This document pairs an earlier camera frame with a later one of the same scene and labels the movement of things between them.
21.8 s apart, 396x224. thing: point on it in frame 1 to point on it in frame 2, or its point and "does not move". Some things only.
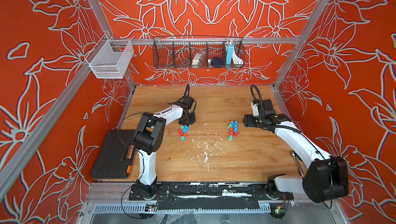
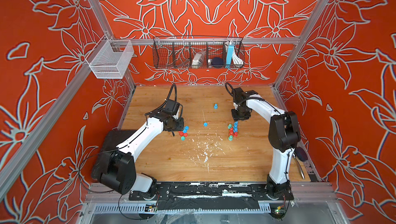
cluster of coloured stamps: (233, 129) does not move
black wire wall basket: (197, 52) does not move
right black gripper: (247, 120) to (235, 117)
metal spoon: (293, 154) does not move
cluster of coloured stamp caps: (183, 132) does not move
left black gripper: (192, 120) to (180, 127)
